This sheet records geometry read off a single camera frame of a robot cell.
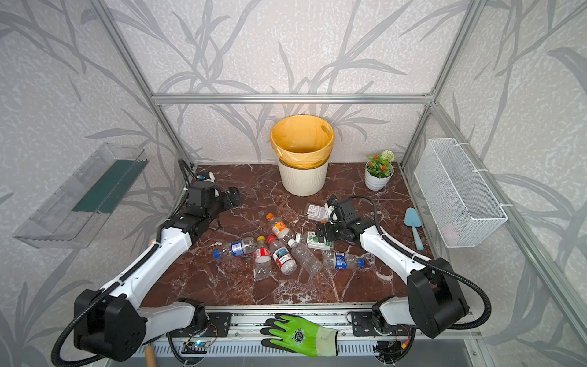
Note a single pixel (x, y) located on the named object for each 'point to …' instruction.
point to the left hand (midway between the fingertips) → (231, 186)
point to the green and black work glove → (287, 332)
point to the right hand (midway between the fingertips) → (326, 223)
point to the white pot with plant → (378, 170)
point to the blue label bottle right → (344, 261)
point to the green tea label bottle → (312, 241)
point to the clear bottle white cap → (303, 257)
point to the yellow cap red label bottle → (262, 260)
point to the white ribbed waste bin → (303, 182)
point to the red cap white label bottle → (282, 256)
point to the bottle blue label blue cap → (245, 246)
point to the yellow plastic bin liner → (303, 141)
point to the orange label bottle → (280, 228)
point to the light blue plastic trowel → (412, 219)
